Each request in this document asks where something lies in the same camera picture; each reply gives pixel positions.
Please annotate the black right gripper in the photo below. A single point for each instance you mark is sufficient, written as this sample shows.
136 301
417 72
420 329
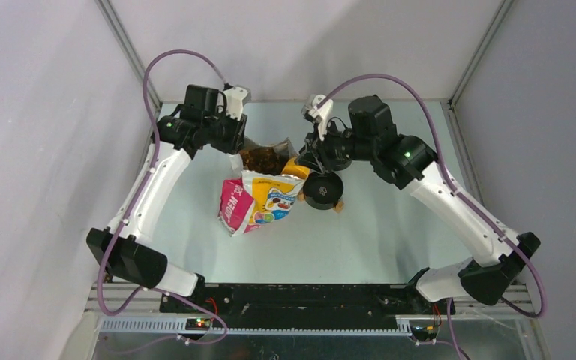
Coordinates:
316 156

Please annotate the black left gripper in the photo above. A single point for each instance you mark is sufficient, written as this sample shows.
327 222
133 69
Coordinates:
236 141

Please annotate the yellow plastic food scoop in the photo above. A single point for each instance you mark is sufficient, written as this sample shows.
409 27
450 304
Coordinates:
293 169

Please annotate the cat food bag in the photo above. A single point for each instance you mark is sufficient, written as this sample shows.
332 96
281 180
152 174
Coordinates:
250 200

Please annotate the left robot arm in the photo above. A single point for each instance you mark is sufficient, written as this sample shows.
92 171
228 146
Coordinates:
207 117

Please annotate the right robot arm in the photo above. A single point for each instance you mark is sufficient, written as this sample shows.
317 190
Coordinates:
498 254

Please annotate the pet food kibble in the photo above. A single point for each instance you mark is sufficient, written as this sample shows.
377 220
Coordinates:
264 160

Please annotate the black bowl paw print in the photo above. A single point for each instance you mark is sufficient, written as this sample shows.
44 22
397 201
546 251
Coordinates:
327 188

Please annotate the perforated metal strip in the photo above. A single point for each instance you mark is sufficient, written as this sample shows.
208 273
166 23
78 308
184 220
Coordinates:
176 325

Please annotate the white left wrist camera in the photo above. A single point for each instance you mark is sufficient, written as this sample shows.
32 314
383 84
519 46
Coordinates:
236 99

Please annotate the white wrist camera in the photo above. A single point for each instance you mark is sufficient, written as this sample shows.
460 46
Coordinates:
236 99
318 110

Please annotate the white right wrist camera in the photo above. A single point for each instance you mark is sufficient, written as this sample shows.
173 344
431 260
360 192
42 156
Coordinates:
318 110

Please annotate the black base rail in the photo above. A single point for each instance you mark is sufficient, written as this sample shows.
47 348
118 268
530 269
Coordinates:
315 304

